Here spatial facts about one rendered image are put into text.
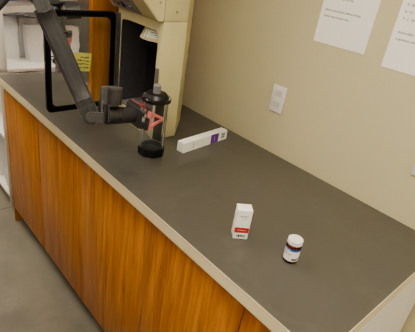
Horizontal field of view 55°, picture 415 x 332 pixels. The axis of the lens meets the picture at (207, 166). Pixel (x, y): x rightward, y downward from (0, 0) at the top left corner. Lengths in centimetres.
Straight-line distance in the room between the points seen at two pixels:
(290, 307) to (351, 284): 21
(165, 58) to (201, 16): 51
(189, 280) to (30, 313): 116
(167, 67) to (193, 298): 86
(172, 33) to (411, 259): 111
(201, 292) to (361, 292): 43
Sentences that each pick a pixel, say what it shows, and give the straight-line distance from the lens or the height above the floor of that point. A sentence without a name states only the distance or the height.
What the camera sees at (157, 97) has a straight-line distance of 144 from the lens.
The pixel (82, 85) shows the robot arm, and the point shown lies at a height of 122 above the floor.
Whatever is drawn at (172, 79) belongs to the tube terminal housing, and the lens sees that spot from 164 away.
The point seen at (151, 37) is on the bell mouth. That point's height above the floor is 133.
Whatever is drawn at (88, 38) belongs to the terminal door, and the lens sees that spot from 176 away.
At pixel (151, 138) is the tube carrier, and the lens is 150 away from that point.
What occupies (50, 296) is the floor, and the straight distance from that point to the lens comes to 230.
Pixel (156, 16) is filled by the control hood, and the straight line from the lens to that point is 153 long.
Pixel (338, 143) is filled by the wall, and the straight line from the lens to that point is 160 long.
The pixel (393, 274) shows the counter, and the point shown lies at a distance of 126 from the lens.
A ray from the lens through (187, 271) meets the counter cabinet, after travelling 123.
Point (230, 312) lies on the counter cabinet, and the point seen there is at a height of 81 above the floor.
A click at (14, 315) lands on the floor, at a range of 225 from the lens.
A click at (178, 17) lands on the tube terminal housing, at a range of 159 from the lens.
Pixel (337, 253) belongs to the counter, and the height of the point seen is 94.
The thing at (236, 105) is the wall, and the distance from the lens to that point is 190.
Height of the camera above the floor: 163
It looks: 27 degrees down
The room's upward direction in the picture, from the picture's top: 9 degrees clockwise
